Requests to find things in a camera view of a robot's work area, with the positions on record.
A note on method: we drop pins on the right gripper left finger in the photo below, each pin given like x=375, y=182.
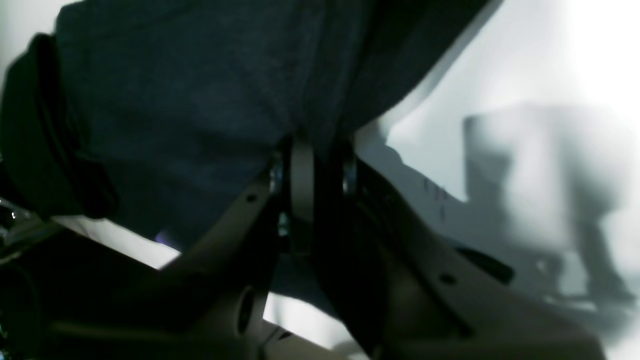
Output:
x=204, y=305

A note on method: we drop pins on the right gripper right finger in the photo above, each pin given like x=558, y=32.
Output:
x=403, y=293

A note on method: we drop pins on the black T-shirt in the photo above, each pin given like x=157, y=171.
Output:
x=156, y=114

